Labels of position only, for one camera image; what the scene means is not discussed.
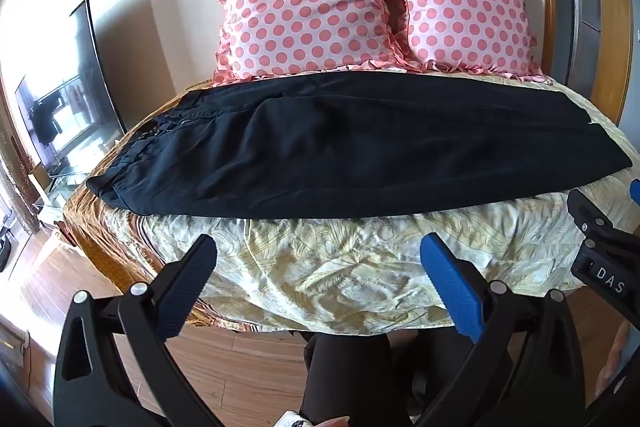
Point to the small pink polka-dot pillow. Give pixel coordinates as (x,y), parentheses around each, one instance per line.
(465,7)

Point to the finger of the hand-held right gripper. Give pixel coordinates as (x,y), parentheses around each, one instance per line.
(590,217)
(636,193)

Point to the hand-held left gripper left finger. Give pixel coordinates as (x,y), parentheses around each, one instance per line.
(185,297)

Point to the person's legs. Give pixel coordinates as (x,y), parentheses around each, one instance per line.
(345,377)

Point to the person's right hand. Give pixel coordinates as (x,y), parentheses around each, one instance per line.
(622,357)

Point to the bed with patterned cream sheet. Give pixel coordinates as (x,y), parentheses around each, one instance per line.
(325,272)

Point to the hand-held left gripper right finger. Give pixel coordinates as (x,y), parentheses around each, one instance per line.
(450,287)

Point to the grey door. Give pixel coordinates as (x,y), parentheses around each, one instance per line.
(590,7)

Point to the glass television stand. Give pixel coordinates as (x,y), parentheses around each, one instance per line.
(52,197)

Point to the black pants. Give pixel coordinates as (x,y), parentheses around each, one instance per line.
(350,147)

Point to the flat screen television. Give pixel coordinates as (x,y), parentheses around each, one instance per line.
(75,107)

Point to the large pink polka-dot pillow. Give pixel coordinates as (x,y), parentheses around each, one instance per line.
(305,2)

